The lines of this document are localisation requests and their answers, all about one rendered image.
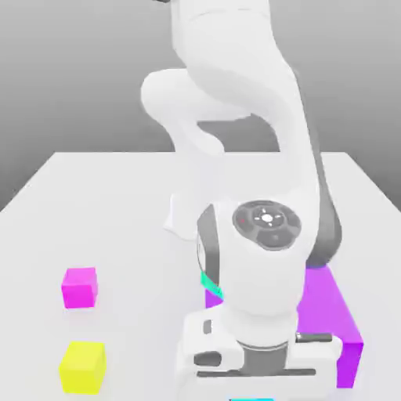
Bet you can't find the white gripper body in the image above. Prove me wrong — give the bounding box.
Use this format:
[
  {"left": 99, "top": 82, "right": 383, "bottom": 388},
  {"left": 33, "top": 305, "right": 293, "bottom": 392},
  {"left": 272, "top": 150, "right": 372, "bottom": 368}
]
[{"left": 175, "top": 335, "right": 345, "bottom": 401}]

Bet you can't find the small teal cube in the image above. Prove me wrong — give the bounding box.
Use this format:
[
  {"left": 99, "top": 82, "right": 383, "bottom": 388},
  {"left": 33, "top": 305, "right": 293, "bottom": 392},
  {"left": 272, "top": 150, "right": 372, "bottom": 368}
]
[{"left": 200, "top": 270, "right": 224, "bottom": 301}]

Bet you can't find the small yellow cube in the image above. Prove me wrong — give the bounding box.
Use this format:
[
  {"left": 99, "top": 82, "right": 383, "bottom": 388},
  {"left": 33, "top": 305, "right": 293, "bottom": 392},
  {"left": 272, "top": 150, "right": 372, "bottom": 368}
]
[{"left": 58, "top": 341, "right": 107, "bottom": 396}]

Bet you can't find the small magenta cube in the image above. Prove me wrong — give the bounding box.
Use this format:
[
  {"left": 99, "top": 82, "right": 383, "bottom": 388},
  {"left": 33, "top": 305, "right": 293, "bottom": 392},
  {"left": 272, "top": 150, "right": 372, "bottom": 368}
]
[{"left": 61, "top": 266, "right": 99, "bottom": 310}]

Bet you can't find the large purple box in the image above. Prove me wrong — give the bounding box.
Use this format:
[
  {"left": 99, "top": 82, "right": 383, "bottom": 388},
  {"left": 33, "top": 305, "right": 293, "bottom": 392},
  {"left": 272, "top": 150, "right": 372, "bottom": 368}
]
[{"left": 204, "top": 262, "right": 365, "bottom": 390}]

